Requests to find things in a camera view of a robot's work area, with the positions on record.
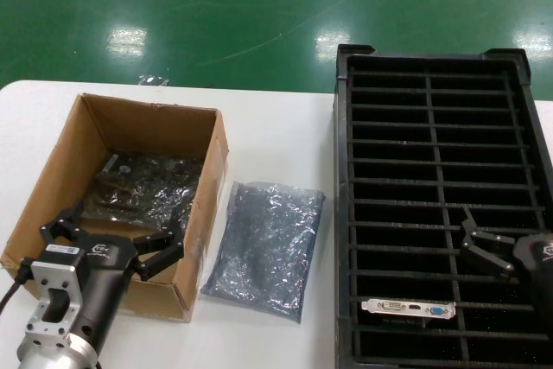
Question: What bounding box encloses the brown cardboard box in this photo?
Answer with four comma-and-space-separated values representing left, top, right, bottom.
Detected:
0, 92, 230, 325

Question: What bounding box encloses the flat blue-grey antistatic bag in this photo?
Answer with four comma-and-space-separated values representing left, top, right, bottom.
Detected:
199, 179, 327, 325

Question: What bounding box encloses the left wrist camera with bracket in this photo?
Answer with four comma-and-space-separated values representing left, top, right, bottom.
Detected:
24, 244, 84, 347

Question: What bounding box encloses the graphics card with silver bracket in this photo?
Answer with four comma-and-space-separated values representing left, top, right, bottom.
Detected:
360, 297, 458, 328
86, 152, 203, 231

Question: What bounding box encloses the black slotted container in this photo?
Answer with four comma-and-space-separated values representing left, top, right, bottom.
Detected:
333, 43, 553, 369

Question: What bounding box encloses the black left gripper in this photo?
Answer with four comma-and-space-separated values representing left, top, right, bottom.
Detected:
39, 199, 187, 347

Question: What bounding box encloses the black left camera cable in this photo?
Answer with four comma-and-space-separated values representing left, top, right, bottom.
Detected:
0, 258, 34, 316

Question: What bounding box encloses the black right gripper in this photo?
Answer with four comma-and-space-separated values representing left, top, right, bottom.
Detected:
459, 207, 553, 315

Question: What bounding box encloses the shiny plastic scrap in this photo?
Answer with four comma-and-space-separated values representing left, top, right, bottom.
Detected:
137, 74, 169, 87

